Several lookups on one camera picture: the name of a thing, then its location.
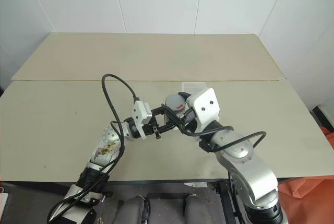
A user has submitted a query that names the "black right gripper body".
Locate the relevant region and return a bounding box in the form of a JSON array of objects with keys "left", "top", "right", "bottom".
[{"left": 182, "top": 108, "right": 198, "bottom": 132}]

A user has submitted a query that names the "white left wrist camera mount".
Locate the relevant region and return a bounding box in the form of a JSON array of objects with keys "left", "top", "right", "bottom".
[{"left": 132, "top": 100, "right": 152, "bottom": 140}]

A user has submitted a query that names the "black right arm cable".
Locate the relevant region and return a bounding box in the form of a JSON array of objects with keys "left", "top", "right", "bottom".
[{"left": 178, "top": 114, "right": 267, "bottom": 154}]

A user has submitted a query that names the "white paper bag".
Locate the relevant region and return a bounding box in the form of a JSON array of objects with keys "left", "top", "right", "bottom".
[{"left": 0, "top": 186, "right": 9, "bottom": 217}]

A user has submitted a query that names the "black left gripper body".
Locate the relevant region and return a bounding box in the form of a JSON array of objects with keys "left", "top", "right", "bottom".
[{"left": 142, "top": 115, "right": 161, "bottom": 140}]

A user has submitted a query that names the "white paper scrap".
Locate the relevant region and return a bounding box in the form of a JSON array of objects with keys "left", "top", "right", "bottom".
[{"left": 184, "top": 181, "right": 209, "bottom": 188}]

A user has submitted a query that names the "black metal table frame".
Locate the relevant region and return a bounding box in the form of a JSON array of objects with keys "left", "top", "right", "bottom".
[{"left": 213, "top": 178, "right": 247, "bottom": 224}]

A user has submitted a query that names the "grey round jar lid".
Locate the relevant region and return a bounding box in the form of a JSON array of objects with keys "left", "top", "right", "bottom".
[{"left": 164, "top": 93, "right": 187, "bottom": 113}]

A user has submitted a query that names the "white printed paper label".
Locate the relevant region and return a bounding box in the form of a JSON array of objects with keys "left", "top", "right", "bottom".
[{"left": 181, "top": 81, "right": 209, "bottom": 92}]

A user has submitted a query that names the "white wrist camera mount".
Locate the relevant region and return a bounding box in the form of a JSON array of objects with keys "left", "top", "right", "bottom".
[
  {"left": 132, "top": 100, "right": 152, "bottom": 140},
  {"left": 185, "top": 87, "right": 220, "bottom": 133}
]

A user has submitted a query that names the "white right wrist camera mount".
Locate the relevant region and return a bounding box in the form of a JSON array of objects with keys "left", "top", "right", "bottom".
[{"left": 185, "top": 87, "right": 220, "bottom": 133}]

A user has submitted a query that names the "orange plastic bag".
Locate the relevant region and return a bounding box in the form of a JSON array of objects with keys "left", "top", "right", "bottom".
[{"left": 278, "top": 126, "right": 334, "bottom": 207}]

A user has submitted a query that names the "dark rounded shape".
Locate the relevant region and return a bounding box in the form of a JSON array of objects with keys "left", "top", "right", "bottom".
[
  {"left": 182, "top": 194, "right": 207, "bottom": 224},
  {"left": 122, "top": 195, "right": 151, "bottom": 224}
]

